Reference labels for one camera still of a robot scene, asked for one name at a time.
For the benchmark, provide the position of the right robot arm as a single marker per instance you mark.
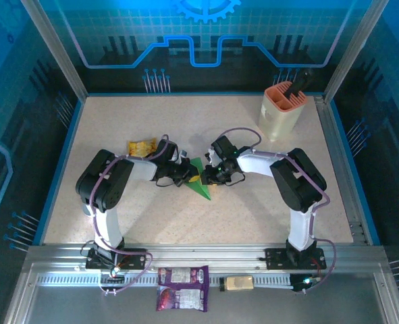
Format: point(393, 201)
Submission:
point(297, 182)

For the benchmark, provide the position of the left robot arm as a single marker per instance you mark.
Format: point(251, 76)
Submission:
point(101, 182)

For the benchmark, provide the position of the yellow snack bag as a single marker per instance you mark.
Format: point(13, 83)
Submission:
point(140, 146)

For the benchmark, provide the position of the cream knife holder orange top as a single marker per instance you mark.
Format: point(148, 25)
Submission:
point(277, 119)

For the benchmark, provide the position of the purple snack packet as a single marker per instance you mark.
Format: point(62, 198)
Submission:
point(182, 276)
point(182, 298)

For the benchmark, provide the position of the tan rectangular packet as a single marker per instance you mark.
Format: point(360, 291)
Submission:
point(239, 283)

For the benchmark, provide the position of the small circuit board with LED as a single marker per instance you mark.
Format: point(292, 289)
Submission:
point(305, 281)
point(113, 272)

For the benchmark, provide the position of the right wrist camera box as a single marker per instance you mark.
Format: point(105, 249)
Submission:
point(212, 157)

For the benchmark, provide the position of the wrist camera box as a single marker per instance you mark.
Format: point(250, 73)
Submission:
point(212, 157)
point(183, 154)

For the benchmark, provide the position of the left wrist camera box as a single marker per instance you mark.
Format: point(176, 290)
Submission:
point(183, 154)

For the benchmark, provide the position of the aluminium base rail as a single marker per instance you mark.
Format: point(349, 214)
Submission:
point(202, 253)

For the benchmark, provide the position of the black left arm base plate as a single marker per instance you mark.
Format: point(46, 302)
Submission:
point(135, 261)

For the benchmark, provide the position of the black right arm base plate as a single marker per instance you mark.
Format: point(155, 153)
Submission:
point(277, 260)

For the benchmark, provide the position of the aluminium side rail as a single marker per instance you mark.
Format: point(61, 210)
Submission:
point(339, 162)

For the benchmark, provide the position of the aluminium frame post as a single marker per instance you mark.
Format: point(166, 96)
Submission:
point(353, 50)
point(55, 50)

